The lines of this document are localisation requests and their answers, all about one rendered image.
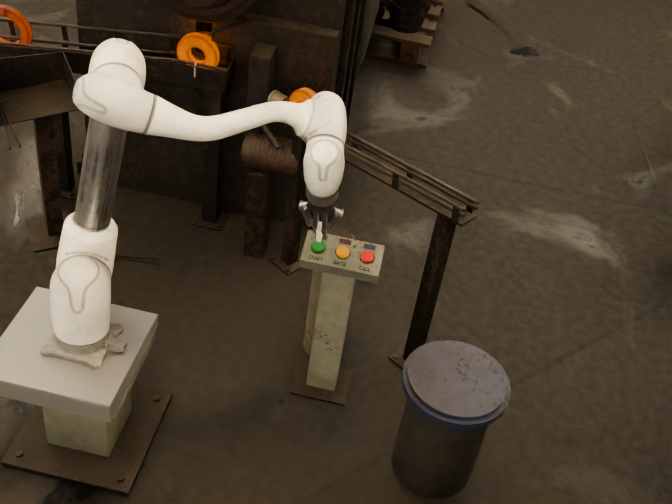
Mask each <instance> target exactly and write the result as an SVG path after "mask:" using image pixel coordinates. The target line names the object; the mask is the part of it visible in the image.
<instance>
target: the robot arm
mask: <svg viewBox="0 0 672 504"><path fill-rule="evenodd" d="M145 80H146V64H145V59H144V57H143V54H142V53H141V51H140V50H139V48H138V47H137V46H136V45H135V44H134V43H132V42H131V41H127V40H124V39H118V38H117V39H116V38H111V39H108V40H106V41H104V42H102V43H101V44H100V45H99V46H98V47H97V48H96V49H95V50H94V52H93V55H92V57H91V61H90V65H89V71H88V74H86V75H83V76H81V77H80V78H79V79H78V80H77V81H76V83H75V86H74V90H73V102H74V104H75V106H76V107H77V108H78V109H79V110H80V111H82V112H83V113H84V114H86V115H88V116H89V117H90V118H89V124H88V131H87V137H86V143H85V150H84V156H83V163H82V169H81V176H80V182H79V188H78V195H77V201H76V208H75V212H73V213H72V214H70V215H69V216H67V218H66V219H65V221H64V224H63V228H62V233H61V238H60V242H59V248H58V253H57V260H56V269H55V271H54V273H53V275H52V277H51V281H50V293H49V295H50V311H51V319H52V324H53V329H54V330H53V334H52V335H51V337H50V338H49V339H48V341H47V342H46V343H45V344H44V345H42V346H41V347H40V354H41V355H42V356H49V357H56V358H60V359H63V360H67V361H71V362H75V363H79V364H83V365H86V366H88V367H90V368H92V369H95V370H96V369H100V368H101V367H102V363H103V360H104V358H105V356H106V355H107V353H108V351H113V352H125V350H126V347H127V343H126V342H124V341H122V340H120V339H118V338H117V337H118V336H119V335H120V334H122V333H123V325H121V324H118V323H110V303H111V276H112V272H113V267H114V258H115V253H116V244H117V236H118V227H117V225H116V223H115V221H114V220H113V219H112V218H111V215H112V209H113V204H114V198H115V193H116V188H117V182H118V177H119V171H120V166H121V161H122V155H123V150H124V144H125V139H126V134H127V131H131V132H136V133H141V134H145V135H153V136H162V137H169V138H176V139H182V140H189V141H213V140H219V139H223V138H226V137H229V136H232V135H235V134H238V133H241V132H244V131H247V130H250V129H253V128H256V127H259V126H262V125H265V124H268V123H272V122H282V123H286V124H288V125H290V126H291V127H293V129H294V130H295V133H296V135H297V136H299V137H300V138H302V139H303V140H304V142H305V143H306V152H305V155H304V161H303V166H304V180H305V183H306V197H307V199H308V200H307V202H304V201H303V200H301V201H300V203H299V207H298V209H299V210H300V211H301V212H302V214H303V217H304V219H305V222H306V225H307V226H309V227H310V226H312V227H313V233H316V242H321V239H322V236H323V235H325V234H326V231H327V229H328V230H329V231H332V229H333V227H334V226H335V224H336V222H337V221H338V219H340V218H342V216H343V212H344V209H342V208H341V209H337V208H336V205H335V201H336V200H337V198H338V192H339V185H340V184H341V181H342V177H343V171H344V164H345V160H344V144H345V140H346V134H347V116H346V109H345V106H344V103H343V101H342V99H341V98H340V97H339V96H338V95H337V94H335V93H333V92H329V91H322V92H319V93H317V94H316V95H314V96H313V97H312V98H311V100H309V99H308V100H306V101H305V102H303V103H293V102H285V101H272V102H266V103H262V104H258V105H254V106H250V107H246V108H243V109H239V110H235V111H231V112H227V113H223V114H220V115H214V116H199V115H195V114H192V113H189V112H187V111H185V110H183V109H181V108H179V107H177V106H175V105H173V104H171V103H170V102H168V101H166V100H164V99H162V98H161V97H159V96H157V95H154V94H152V93H150V92H147V91H145V90H144V86H145ZM309 209H310V210H311V211H312V212H313V218H312V216H311V213H310V210H309ZM334 212H335V213H334ZM332 213H334V215H333V217H332V219H331V221H330V222H329V223H327V222H328V215H330V214H332ZM319 215H322V222H319ZM312 219H313V220H312Z"/></svg>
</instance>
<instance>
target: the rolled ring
mask: <svg viewBox="0 0 672 504"><path fill-rule="evenodd" d="M0 16H4V17H7V18H9V19H11V20H12V21H13V22H14V23H15V24H16V25H17V26H18V28H19V30H20V34H21V38H20V41H18V42H12V43H23V44H30V42H31V40H32V29H31V26H30V23H29V22H28V20H27V19H26V17H25V16H24V15H23V14H22V13H21V12H20V11H18V10H17V9H15V8H13V7H11V6H8V5H4V4H0Z"/></svg>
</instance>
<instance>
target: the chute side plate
mask: <svg viewBox="0 0 672 504"><path fill-rule="evenodd" d="M52 52H61V51H57V50H47V49H37V48H27V47H16V46H6V45H0V58H6V57H15V56H24V55H34V54H43V53H52ZM63 52H64V54H65V56H66V59H67V61H68V63H69V65H70V68H71V70H72V72H73V73H77V74H88V71H89V65H90V61H91V57H92V55H93V54H88V53H78V52H68V51H63ZM145 64H146V80H147V81H157V82H167V83H176V84H181V85H186V86H191V87H195V88H200V89H205V82H208V83H213V84H218V85H221V93H226V72H222V71H217V70H212V69H207V68H202V67H197V66H192V65H187V64H182V63H177V62H175V70H174V62H170V61H160V60H150V59H145ZM194 67H196V73H195V77H194Z"/></svg>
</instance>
